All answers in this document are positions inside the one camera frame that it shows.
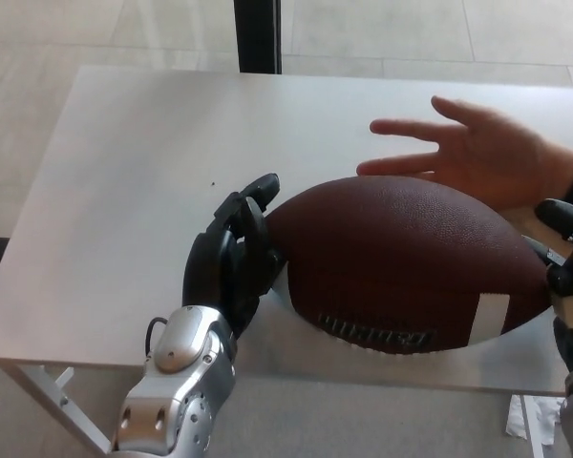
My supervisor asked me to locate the robot left black hand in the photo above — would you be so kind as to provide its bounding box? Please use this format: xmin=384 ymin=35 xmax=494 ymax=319
xmin=180 ymin=173 xmax=284 ymax=343

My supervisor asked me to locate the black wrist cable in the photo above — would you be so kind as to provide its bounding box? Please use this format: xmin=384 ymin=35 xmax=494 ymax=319
xmin=144 ymin=317 xmax=169 ymax=360

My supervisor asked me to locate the black window frame post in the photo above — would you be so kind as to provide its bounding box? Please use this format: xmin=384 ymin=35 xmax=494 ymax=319
xmin=233 ymin=0 xmax=284 ymax=75

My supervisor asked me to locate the brown leather Franklin football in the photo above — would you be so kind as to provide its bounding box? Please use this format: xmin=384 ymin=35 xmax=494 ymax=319
xmin=265 ymin=176 xmax=556 ymax=356

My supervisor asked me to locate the white crumpled paper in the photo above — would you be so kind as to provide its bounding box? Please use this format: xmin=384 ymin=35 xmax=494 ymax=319
xmin=504 ymin=394 xmax=562 ymax=440

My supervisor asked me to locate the white diagonal desk brace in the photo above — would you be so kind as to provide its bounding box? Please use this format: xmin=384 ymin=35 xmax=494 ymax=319
xmin=17 ymin=364 xmax=112 ymax=455

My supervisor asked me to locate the person's bare hand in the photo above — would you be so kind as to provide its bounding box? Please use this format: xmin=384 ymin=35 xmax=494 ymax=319
xmin=356 ymin=94 xmax=573 ymax=212

